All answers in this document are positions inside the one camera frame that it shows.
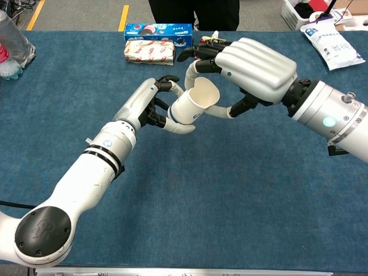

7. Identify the white paper cup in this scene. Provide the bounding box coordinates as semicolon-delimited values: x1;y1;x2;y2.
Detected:
167;77;221;126

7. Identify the person in black trousers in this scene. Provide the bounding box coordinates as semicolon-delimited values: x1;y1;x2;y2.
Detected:
148;0;240;32

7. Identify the red label soda bottle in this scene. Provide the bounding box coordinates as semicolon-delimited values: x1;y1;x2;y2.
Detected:
0;43;23;81

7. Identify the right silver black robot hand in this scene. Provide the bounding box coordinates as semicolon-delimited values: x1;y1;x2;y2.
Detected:
177;37;298;119

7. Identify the aluminium profile rail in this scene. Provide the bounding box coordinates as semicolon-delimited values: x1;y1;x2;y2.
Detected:
34;266;334;276

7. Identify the yellow floor tape strip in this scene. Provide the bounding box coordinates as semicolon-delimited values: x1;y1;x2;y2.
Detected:
26;0;46;31
118;5;130;32

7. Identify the clear plastic bottle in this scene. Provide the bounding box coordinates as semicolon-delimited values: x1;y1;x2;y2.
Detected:
0;10;37;70

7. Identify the brown cardboard box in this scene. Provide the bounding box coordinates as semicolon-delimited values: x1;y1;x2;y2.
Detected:
335;0;368;15

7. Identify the cream red printed snack pack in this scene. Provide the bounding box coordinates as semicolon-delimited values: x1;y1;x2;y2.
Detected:
124;39;176;66

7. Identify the blue Oreo cookie box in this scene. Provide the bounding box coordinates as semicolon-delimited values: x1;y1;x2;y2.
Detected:
124;23;193;49

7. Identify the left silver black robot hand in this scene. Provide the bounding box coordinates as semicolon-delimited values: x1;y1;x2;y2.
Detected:
112;75;196;135

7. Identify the white printed plastic bag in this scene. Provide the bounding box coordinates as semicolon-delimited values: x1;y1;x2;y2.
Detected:
300;19;366;71

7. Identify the red fruit jelly pouch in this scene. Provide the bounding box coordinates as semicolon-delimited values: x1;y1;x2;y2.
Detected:
200;30;228;44

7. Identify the black cable bundle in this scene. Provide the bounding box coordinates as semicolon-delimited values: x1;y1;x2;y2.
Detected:
0;0;38;29

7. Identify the blue felt table cloth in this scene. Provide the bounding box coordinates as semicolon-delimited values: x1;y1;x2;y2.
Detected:
0;30;368;273

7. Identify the small white blue package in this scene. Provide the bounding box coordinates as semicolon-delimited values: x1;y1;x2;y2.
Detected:
330;7;354;22

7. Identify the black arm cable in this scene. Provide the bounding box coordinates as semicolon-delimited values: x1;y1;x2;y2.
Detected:
0;200;37;209

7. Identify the white plastic basket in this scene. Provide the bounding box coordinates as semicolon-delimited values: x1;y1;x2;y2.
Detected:
281;0;331;32

